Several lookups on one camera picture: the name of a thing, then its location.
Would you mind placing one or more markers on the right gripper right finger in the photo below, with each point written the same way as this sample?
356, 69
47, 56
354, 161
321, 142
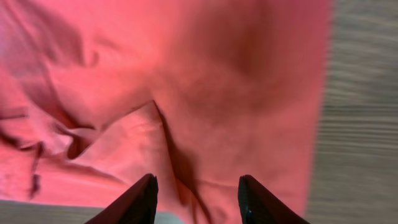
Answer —
259, 206

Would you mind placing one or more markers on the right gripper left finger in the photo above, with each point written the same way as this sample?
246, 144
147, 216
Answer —
137, 205

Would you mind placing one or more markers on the red printed t-shirt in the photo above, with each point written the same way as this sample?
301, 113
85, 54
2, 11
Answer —
96, 94

